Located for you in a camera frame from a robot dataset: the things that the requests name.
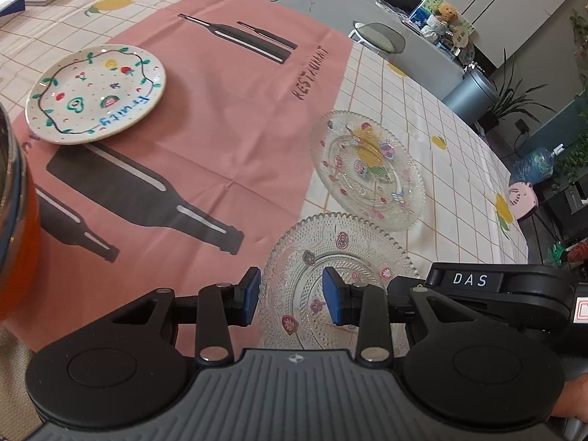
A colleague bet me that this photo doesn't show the potted snake plant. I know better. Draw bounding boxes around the potted snake plant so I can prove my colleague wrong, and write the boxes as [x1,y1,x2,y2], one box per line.
[478,48,556,132]

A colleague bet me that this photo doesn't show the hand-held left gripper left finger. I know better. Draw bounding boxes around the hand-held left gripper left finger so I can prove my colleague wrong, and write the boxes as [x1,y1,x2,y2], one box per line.
[112,266,262,365]

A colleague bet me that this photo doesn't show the grey stool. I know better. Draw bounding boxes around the grey stool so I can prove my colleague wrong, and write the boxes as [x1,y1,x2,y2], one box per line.
[348,21,407,58]

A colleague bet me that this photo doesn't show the blue water jug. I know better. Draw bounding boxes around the blue water jug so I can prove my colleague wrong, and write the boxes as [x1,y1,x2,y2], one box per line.
[511,144,565,187]

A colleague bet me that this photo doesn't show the teddy bear in white basket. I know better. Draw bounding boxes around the teddy bear in white basket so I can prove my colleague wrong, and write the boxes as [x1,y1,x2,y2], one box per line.
[425,4,460,44]

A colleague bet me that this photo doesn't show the blue and green painting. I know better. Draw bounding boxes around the blue and green painting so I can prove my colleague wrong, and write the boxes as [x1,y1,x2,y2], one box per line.
[409,0,474,51]

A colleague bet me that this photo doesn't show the person's right forearm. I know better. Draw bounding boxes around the person's right forearm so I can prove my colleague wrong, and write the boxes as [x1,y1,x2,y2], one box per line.
[549,373,588,420]

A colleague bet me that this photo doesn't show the glass plate pink flower print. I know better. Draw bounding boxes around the glass plate pink flower print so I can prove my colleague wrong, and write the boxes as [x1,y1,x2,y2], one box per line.
[258,212,421,352]

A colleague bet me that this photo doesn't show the glass plate yellow fruit print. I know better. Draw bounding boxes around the glass plate yellow fruit print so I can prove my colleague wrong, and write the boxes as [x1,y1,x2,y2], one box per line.
[309,110,426,232]

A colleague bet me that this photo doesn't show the beige hand fan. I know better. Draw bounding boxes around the beige hand fan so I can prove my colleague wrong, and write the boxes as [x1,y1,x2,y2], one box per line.
[452,25,474,50]

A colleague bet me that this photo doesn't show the orange steel bowl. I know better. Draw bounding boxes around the orange steel bowl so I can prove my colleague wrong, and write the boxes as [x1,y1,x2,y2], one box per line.
[0,101,44,320]

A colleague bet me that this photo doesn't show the grey trash can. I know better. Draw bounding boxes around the grey trash can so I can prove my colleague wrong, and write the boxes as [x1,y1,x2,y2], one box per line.
[442,70,497,125]

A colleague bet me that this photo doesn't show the white fruit painted plate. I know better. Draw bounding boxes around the white fruit painted plate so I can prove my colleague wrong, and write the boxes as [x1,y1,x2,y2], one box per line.
[25,44,166,145]

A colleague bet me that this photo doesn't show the pink fan heater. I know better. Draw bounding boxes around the pink fan heater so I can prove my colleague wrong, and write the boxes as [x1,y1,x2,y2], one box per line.
[508,181,539,219]

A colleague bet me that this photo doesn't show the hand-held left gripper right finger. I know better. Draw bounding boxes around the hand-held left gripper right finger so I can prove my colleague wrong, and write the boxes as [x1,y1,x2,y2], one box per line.
[322,266,466,363]

